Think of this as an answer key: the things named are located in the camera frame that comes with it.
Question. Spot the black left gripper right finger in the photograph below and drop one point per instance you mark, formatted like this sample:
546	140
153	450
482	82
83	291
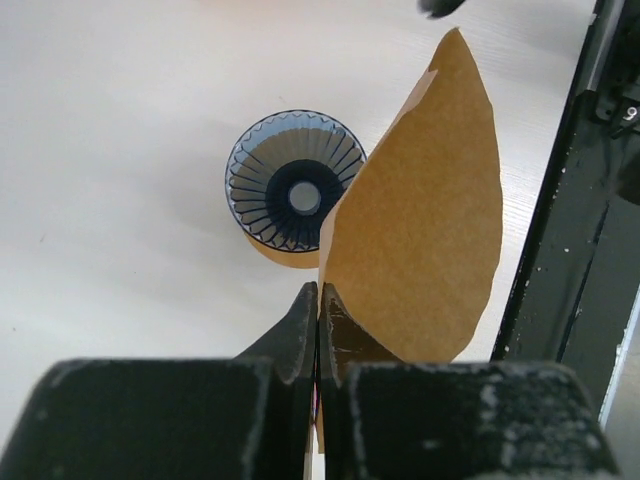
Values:
386	419

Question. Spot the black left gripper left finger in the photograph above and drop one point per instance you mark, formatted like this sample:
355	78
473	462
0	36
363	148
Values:
246	417

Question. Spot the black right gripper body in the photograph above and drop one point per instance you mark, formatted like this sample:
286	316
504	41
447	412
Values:
586	220

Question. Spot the blue coffee dripper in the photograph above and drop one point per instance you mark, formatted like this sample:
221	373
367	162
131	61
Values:
284	175

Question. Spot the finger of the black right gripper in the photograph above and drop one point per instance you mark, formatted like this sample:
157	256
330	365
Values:
436	9

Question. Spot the brown paper coffee filter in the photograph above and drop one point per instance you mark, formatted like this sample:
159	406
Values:
409	253

